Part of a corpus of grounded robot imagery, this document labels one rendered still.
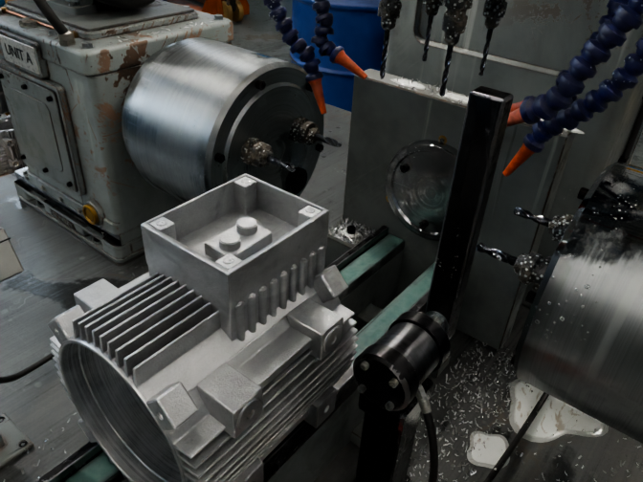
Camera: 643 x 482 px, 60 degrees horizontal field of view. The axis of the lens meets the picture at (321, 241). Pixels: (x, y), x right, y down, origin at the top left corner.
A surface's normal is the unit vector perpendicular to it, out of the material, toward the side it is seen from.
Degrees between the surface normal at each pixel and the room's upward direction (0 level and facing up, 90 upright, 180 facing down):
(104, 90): 90
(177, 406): 45
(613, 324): 70
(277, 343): 0
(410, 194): 90
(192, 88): 39
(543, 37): 90
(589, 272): 54
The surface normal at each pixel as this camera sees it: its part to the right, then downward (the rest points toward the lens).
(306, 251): 0.79, 0.38
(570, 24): -0.62, 0.42
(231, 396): 0.05, -0.82
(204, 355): 0.50, -0.45
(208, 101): -0.39, -0.32
